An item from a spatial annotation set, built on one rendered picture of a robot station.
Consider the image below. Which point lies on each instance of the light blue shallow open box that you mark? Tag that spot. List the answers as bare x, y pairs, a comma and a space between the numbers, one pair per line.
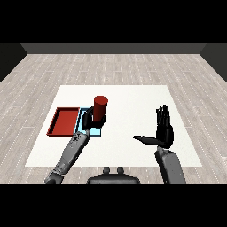
95, 131

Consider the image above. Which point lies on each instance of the red shallow open box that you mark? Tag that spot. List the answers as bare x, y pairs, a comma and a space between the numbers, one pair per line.
63, 121

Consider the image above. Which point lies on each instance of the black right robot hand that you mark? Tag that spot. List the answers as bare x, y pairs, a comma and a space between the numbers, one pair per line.
165, 133

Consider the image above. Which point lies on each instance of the dark grey robot body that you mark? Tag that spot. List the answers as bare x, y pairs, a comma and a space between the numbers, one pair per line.
113, 178

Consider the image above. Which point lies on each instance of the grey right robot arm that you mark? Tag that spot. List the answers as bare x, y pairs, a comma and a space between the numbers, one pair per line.
170, 166

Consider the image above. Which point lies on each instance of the red can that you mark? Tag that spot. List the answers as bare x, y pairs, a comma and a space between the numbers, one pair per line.
100, 108

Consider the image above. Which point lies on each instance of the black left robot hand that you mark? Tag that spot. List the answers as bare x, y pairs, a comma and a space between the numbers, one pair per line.
87, 120

